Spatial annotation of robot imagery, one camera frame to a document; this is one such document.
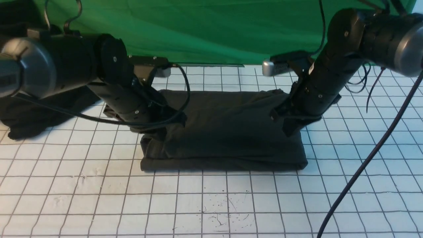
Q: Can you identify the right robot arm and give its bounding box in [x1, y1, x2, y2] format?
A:
[263, 9, 423, 137]

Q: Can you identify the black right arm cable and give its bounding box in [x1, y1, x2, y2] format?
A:
[317, 71, 423, 238]

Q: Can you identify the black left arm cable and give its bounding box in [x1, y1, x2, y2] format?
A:
[10, 63, 191, 128]

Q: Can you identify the gray long-sleeve top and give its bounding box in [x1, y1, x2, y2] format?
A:
[140, 89, 308, 172]

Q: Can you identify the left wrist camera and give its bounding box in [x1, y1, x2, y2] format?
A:
[128, 55, 171, 79]

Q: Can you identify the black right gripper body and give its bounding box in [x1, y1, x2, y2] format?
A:
[269, 56, 342, 137]

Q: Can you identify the green backdrop cloth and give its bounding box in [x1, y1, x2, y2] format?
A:
[32, 0, 417, 65]

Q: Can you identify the black garment pile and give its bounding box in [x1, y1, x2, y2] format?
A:
[0, 0, 103, 140]

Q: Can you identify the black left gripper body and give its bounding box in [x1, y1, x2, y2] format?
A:
[88, 79, 185, 133]

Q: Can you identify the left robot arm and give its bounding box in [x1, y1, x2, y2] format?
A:
[1, 29, 190, 133]

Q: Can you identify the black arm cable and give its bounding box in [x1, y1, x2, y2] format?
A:
[317, 71, 423, 238]
[10, 63, 191, 128]

